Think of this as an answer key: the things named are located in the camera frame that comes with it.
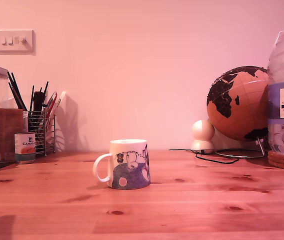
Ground thin black lamp cable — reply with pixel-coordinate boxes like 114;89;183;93
168;148;240;165

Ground white mug with blue cartoon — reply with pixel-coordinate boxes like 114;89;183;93
92;139;152;190

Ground cork globe with dark continents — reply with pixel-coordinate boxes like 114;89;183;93
206;65;270;142

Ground black chopstick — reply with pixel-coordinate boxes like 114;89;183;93
6;71;25;111
8;81;23;110
10;72;29;113

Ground white stick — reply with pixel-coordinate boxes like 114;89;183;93
55;90;67;109

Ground metal wire utensil holder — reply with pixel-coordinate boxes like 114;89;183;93
23;110;57;157

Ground white wall switch plate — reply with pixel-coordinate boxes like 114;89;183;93
0;29;36;55

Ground white labelled tin can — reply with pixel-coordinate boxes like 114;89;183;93
13;132;37;165

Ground red pencil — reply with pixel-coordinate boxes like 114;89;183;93
44;91;58;118

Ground dark thick-handled brush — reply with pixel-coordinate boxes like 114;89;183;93
33;91;45;111

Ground metal wire globe stand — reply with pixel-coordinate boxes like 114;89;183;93
215;136;267;159

